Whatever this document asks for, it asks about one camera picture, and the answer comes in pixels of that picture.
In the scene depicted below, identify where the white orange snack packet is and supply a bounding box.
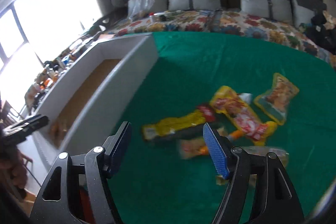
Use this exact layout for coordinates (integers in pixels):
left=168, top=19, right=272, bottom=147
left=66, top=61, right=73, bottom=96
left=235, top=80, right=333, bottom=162
left=178, top=130, right=209, bottom=160

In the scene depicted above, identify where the yellow red cartoon snack bag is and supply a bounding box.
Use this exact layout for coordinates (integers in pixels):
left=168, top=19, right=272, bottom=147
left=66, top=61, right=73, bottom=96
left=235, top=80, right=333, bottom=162
left=210, top=86, right=277, bottom=146

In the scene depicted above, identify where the person's left hand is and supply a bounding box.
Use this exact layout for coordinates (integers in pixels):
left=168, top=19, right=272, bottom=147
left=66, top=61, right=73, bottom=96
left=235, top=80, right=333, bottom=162
left=1, top=144, right=27, bottom=201

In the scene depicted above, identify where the gold braised meat bag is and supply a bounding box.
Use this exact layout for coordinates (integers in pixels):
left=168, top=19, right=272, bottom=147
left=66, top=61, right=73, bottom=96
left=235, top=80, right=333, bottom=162
left=215, top=145, right=289, bottom=185

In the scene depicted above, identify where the green satin cloth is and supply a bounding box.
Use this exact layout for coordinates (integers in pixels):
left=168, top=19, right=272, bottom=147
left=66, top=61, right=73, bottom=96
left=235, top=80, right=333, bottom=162
left=109, top=32, right=335, bottom=223

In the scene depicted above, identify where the white cardboard box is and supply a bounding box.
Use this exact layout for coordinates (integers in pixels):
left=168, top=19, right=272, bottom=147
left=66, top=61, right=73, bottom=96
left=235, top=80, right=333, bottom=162
left=33, top=33, right=158, bottom=169

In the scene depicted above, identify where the orange sausage stick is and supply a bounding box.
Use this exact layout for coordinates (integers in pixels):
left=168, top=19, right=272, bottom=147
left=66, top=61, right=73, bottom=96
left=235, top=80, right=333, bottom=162
left=199, top=127, right=244, bottom=155

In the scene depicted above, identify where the cluttered side table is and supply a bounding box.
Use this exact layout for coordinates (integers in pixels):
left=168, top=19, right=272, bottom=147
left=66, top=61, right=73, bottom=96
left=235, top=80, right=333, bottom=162
left=25, top=36, right=97, bottom=114

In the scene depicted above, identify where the teal yellow nuts packet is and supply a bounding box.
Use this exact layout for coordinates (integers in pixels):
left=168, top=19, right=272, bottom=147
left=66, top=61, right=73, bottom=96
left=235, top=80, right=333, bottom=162
left=253, top=73, right=299, bottom=125

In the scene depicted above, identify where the yellow black red snack packet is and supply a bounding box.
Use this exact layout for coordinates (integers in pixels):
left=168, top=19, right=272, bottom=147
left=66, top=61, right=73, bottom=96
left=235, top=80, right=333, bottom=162
left=141, top=104, right=222, bottom=143

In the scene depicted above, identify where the white triangular snack packet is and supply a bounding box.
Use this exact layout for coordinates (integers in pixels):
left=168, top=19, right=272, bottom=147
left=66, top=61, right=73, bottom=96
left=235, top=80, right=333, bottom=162
left=238, top=93, right=252, bottom=105

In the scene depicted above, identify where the small white red-capped bottle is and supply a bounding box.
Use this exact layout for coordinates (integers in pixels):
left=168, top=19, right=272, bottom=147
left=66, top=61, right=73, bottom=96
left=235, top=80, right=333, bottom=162
left=149, top=12, right=156, bottom=23

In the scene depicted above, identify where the clear plastic bag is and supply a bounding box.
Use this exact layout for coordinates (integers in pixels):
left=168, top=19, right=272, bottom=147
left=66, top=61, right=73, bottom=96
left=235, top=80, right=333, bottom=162
left=129, top=0, right=155, bottom=21

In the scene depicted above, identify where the pile of dark clothes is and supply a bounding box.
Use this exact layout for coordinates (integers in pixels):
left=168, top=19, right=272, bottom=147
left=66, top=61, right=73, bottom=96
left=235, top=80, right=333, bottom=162
left=299, top=10, right=335, bottom=55

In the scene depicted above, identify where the grey pillow far right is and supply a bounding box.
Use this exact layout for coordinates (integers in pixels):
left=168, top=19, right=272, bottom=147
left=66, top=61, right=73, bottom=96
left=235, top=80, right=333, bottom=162
left=291, top=0, right=327, bottom=28

